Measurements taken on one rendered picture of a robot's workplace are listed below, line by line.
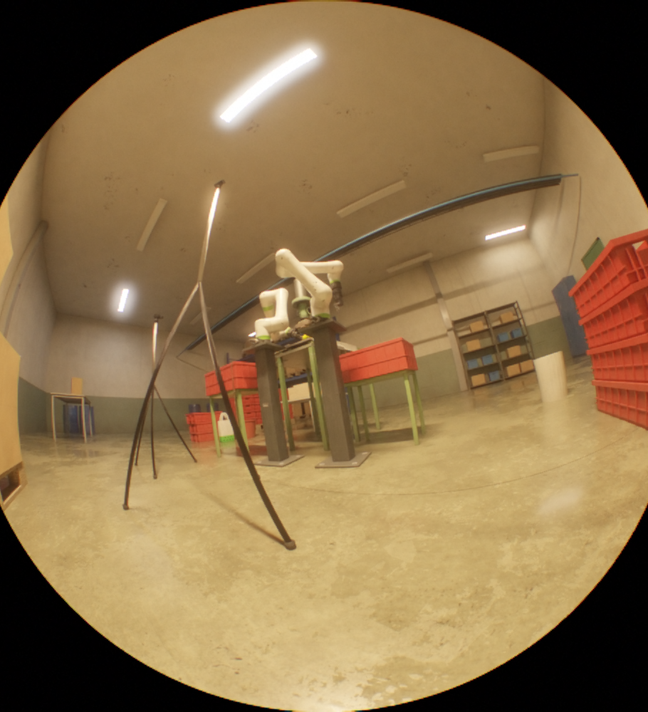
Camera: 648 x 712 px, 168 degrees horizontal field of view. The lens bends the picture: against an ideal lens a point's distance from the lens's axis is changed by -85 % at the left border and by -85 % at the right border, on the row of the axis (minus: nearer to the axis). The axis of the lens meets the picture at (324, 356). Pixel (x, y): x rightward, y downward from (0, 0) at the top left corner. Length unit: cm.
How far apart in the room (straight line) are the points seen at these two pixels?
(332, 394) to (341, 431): 24
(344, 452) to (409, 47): 478
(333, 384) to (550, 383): 175
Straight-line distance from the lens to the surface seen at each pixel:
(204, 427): 398
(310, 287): 146
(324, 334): 147
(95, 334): 1000
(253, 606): 54
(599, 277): 120
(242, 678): 45
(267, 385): 170
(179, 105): 406
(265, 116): 392
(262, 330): 182
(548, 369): 208
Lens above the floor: 40
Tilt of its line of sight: 12 degrees up
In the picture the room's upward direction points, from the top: 9 degrees counter-clockwise
